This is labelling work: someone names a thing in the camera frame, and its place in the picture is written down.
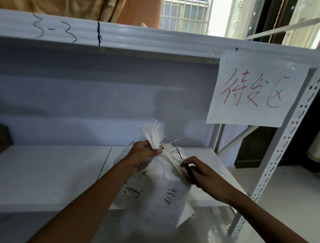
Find person's right hand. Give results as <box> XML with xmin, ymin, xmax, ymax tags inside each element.
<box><xmin>180</xmin><ymin>156</ymin><xmax>236</xmax><ymax>204</ymax></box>

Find person's left hand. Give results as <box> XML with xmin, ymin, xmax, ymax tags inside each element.
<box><xmin>124</xmin><ymin>141</ymin><xmax>165</xmax><ymax>174</ymax></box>

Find black handled scissors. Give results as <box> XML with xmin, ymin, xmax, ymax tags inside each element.
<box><xmin>172</xmin><ymin>140</ymin><xmax>201</xmax><ymax>189</ymax></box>

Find white woven sack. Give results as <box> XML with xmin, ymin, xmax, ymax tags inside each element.
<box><xmin>110</xmin><ymin>119</ymin><xmax>197</xmax><ymax>243</ymax></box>

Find person's left forearm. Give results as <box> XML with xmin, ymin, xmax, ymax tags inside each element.
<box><xmin>26</xmin><ymin>160</ymin><xmax>140</xmax><ymax>243</ymax></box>

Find person's right forearm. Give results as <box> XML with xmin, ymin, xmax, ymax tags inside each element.
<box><xmin>226</xmin><ymin>189</ymin><xmax>310</xmax><ymax>243</ymax></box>

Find white shipping label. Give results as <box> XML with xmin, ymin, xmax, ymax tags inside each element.
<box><xmin>122</xmin><ymin>173</ymin><xmax>147</xmax><ymax>200</ymax></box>

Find white metal shelving rack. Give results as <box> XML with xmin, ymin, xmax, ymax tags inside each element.
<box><xmin>0</xmin><ymin>9</ymin><xmax>320</xmax><ymax>243</ymax></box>

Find dark wooden cabinet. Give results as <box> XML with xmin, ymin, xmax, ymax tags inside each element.
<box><xmin>234</xmin><ymin>125</ymin><xmax>320</xmax><ymax>171</ymax></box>

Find paper sign with red writing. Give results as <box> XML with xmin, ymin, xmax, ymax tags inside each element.
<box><xmin>206</xmin><ymin>49</ymin><xmax>311</xmax><ymax>128</ymax></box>

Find cream roll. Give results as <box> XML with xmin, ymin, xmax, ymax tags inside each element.
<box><xmin>307</xmin><ymin>132</ymin><xmax>320</xmax><ymax>174</ymax></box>

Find plain orange curtain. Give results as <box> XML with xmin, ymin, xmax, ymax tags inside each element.
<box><xmin>116</xmin><ymin>0</ymin><xmax>163</xmax><ymax>28</ymax></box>

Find white window grille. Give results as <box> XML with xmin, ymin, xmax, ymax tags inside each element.
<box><xmin>161</xmin><ymin>0</ymin><xmax>213</xmax><ymax>36</ymax></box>

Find white scroll patterned curtain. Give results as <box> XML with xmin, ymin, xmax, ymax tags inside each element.
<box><xmin>224</xmin><ymin>0</ymin><xmax>266</xmax><ymax>40</ymax></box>

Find brown box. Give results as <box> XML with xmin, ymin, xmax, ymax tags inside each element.
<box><xmin>0</xmin><ymin>124</ymin><xmax>13</xmax><ymax>154</ymax></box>

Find tan patterned curtain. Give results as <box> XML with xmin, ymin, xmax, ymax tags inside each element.
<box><xmin>19</xmin><ymin>0</ymin><xmax>127</xmax><ymax>24</ymax></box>

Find cream sheer curtain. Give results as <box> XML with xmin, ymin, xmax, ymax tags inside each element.
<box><xmin>282</xmin><ymin>0</ymin><xmax>320</xmax><ymax>50</ymax></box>

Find dark wooden frame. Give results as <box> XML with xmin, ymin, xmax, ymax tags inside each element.
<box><xmin>254</xmin><ymin>0</ymin><xmax>299</xmax><ymax>46</ymax></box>

